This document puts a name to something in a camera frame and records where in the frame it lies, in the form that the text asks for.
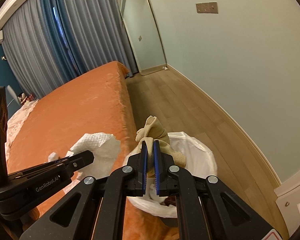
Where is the waste bin with white liner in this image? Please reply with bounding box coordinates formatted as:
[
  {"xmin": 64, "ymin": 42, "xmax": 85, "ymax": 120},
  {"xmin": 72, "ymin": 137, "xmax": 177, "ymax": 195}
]
[{"xmin": 126, "ymin": 131, "xmax": 218, "ymax": 227}]

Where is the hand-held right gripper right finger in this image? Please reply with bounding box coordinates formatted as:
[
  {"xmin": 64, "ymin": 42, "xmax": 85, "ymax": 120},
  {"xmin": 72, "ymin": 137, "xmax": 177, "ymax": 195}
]
[{"xmin": 153, "ymin": 141, "xmax": 285, "ymax": 240}]

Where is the tan cloth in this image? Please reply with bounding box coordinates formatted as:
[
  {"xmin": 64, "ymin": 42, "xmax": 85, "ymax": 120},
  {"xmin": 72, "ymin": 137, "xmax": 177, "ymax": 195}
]
[{"xmin": 136, "ymin": 116, "xmax": 187, "ymax": 168}]

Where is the white door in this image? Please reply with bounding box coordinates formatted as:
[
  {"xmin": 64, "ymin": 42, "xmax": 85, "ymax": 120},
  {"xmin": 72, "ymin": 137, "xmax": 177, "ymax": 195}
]
[{"xmin": 275, "ymin": 174, "xmax": 300, "ymax": 232}]

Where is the grey curtain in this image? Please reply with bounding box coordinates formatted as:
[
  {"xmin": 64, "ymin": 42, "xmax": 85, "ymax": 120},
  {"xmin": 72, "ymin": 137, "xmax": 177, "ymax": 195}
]
[
  {"xmin": 2, "ymin": 0, "xmax": 65, "ymax": 98},
  {"xmin": 57, "ymin": 0, "xmax": 138, "ymax": 78}
]

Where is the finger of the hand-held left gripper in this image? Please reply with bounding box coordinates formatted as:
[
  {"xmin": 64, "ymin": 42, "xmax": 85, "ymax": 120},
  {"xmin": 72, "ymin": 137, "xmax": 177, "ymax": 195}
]
[
  {"xmin": 9, "ymin": 157, "xmax": 71, "ymax": 177},
  {"xmin": 62, "ymin": 151, "xmax": 94, "ymax": 178}
]

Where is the blue curtain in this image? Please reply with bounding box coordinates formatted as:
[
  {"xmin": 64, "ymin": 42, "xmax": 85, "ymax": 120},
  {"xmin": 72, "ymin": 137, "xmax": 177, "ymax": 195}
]
[{"xmin": 39, "ymin": 0, "xmax": 81, "ymax": 78}]

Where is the large white paper towel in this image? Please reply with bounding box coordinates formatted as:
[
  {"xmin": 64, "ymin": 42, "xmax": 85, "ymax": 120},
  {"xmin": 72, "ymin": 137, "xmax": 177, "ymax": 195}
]
[{"xmin": 48, "ymin": 133, "xmax": 122, "ymax": 180}]

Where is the pink floral quilt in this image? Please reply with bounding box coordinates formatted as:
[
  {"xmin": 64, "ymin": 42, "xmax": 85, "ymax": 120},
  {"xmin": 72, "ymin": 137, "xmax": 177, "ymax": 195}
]
[{"xmin": 5, "ymin": 99, "xmax": 39, "ymax": 160}]

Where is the grey chair back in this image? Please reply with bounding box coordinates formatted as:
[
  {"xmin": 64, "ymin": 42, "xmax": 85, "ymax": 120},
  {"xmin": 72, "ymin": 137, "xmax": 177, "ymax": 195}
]
[{"xmin": 6, "ymin": 85, "xmax": 19, "ymax": 106}]

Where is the orange plush bed blanket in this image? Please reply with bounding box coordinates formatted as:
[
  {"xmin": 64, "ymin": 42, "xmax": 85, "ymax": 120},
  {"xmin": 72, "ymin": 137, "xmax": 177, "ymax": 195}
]
[{"xmin": 5, "ymin": 60, "xmax": 180, "ymax": 240}]

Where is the bronze wall switch plate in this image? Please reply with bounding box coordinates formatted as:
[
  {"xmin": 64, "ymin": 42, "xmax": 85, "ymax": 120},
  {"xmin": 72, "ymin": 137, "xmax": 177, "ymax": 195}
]
[{"xmin": 196, "ymin": 2, "xmax": 218, "ymax": 14}]

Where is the gold framed standing mirror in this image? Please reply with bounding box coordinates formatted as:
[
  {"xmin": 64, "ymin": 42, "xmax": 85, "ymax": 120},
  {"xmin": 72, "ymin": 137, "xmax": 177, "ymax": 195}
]
[{"xmin": 117, "ymin": 0, "xmax": 168, "ymax": 76}]

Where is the red and white plush toy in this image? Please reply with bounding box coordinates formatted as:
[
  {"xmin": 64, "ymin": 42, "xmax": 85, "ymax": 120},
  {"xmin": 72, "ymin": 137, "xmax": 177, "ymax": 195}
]
[{"xmin": 18, "ymin": 92, "xmax": 35, "ymax": 103}]

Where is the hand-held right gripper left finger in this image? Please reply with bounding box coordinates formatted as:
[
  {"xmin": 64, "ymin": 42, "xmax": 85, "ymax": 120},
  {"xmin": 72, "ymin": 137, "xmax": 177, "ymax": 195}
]
[{"xmin": 20, "ymin": 141, "xmax": 148, "ymax": 240}]

